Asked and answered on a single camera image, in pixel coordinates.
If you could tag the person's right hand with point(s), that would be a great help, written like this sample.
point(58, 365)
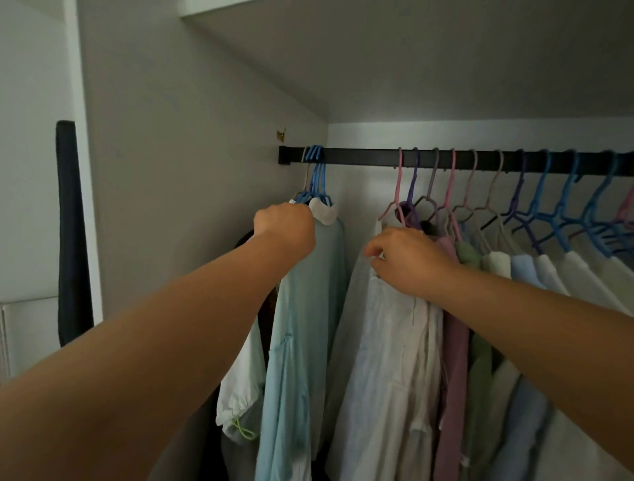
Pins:
point(411, 262)

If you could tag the person's left hand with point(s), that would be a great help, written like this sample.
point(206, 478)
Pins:
point(287, 225)

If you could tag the mauve pink shorts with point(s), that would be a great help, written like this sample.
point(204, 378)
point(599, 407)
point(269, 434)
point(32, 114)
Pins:
point(453, 347)

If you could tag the mauve grey plastic hanger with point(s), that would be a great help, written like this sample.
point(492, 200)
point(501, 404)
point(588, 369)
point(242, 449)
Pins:
point(433, 168)

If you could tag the beige plastic hanger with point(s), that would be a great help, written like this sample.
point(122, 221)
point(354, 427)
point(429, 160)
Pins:
point(470, 178)
point(495, 178)

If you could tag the white floral blouse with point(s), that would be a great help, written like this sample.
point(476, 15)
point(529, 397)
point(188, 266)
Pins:
point(428, 371)

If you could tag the green shorts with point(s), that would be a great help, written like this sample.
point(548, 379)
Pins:
point(475, 371)

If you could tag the white wardrobe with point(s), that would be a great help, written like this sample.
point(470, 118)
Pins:
point(173, 148)

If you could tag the person's left forearm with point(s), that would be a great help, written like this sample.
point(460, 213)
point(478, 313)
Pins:
point(138, 376)

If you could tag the person's right forearm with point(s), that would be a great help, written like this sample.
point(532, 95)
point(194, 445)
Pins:
point(545, 337)

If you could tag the grey framed panel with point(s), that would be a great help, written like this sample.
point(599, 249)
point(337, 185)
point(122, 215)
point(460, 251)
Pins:
point(29, 337)

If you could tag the small brass wall fitting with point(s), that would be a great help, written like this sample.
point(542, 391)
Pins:
point(281, 134)

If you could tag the black clothes rail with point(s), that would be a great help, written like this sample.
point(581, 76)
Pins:
point(361, 156)

